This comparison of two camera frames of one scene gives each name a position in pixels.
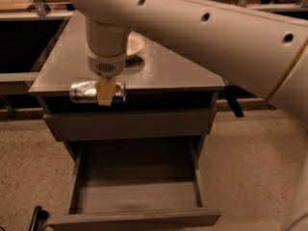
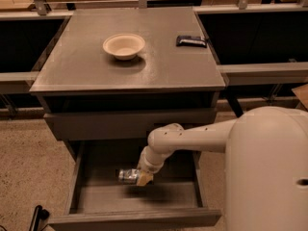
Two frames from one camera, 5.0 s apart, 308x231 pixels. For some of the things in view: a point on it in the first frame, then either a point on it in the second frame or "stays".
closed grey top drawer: [107, 125] stays
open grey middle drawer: [136, 183] stays
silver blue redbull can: [86, 91] to [128, 175]
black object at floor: [38, 218] stays
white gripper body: [106, 65] to [147, 167]
